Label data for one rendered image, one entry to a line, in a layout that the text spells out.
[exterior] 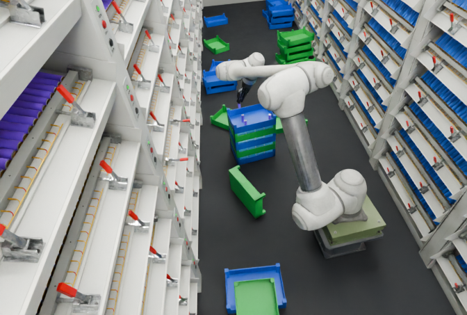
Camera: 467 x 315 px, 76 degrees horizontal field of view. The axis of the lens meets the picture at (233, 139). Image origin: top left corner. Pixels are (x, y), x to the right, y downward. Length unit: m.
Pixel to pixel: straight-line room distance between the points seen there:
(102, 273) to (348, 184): 1.14
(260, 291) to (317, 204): 0.56
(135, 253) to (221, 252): 1.06
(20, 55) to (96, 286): 0.42
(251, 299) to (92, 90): 1.30
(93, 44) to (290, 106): 0.77
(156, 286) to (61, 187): 0.60
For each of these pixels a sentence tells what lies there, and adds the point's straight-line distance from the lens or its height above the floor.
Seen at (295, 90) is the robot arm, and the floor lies 1.01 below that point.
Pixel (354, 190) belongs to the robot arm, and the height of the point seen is 0.53.
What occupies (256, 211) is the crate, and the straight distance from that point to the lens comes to 1.93.
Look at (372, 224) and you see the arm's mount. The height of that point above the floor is 0.29.
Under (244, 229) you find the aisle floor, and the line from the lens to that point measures 1.96.
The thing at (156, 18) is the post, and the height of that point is 1.21.
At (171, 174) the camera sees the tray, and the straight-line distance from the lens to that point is 1.31.
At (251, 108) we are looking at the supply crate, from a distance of 2.21.
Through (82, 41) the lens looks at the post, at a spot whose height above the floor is 1.44.
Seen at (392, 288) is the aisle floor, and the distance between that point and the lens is 1.94.
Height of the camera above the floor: 1.70
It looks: 43 degrees down
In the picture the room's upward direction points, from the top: 6 degrees counter-clockwise
